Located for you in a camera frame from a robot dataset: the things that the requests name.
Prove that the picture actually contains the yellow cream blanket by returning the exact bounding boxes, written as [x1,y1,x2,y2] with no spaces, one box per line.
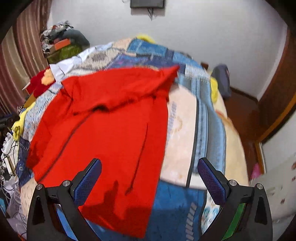
[127,38,248,189]

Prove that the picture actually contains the red jacket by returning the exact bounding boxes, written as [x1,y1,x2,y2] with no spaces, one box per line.
[26,65,179,238]

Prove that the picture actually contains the black wall-mounted box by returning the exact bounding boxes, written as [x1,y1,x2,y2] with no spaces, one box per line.
[130,0,165,9]

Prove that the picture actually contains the blue patchwork bedspread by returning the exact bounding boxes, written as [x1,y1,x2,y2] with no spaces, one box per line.
[19,38,226,240]

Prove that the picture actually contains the white power strip with cables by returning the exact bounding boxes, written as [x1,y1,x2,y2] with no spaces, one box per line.
[1,133,19,176]

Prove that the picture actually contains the dark blue bag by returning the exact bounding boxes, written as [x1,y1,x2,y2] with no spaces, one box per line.
[211,64,232,99]

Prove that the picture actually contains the red plush toy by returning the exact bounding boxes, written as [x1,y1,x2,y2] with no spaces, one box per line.
[26,67,55,98]

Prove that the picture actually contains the white shirt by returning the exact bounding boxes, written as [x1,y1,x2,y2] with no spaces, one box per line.
[49,42,113,82]

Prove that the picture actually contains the white cabinet with stickers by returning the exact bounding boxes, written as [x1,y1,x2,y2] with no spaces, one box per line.
[250,154,295,222]

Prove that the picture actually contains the brown wooden door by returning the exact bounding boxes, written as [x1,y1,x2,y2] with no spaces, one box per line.
[201,25,296,174]

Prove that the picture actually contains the striped brown curtain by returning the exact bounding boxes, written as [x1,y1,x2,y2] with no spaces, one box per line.
[1,1,52,115]

